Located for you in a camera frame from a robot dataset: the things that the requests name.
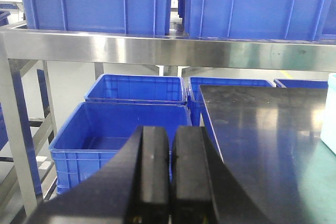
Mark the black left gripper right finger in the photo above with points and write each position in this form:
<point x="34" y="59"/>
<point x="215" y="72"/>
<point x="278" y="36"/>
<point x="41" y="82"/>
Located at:
<point x="203" y="189"/>

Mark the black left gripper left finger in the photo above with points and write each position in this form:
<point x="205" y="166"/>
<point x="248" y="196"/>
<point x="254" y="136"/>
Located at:
<point x="133" y="187"/>

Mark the blue bin beside table near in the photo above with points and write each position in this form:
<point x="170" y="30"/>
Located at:
<point x="95" y="132"/>

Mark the blue bin beside table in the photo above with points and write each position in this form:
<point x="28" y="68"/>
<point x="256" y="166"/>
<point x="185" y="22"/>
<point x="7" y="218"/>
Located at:
<point x="95" y="132"/>
<point x="115" y="88"/>

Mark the blue bin lower right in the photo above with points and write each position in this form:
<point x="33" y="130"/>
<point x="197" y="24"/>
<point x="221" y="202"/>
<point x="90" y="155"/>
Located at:
<point x="194" y="99"/>

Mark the blue bin beside table far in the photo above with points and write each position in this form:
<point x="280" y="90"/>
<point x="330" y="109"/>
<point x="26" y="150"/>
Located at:
<point x="115" y="88"/>

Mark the light teal plastic tub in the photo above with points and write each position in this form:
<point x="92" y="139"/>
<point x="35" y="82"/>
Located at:
<point x="329" y="121"/>

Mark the blue crate upper middle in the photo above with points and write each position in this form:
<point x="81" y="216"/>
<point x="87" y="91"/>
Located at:
<point x="136" y="17"/>

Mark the blue crate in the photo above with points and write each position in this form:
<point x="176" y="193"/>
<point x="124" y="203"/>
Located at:
<point x="136" y="17"/>
<point x="256" y="19"/>

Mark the blue crate upper right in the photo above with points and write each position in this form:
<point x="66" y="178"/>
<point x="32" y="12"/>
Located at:
<point x="256" y="19"/>

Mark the stainless steel shelf frame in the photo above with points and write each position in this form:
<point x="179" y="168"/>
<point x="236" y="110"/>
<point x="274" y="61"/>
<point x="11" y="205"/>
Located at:
<point x="21" y="48"/>

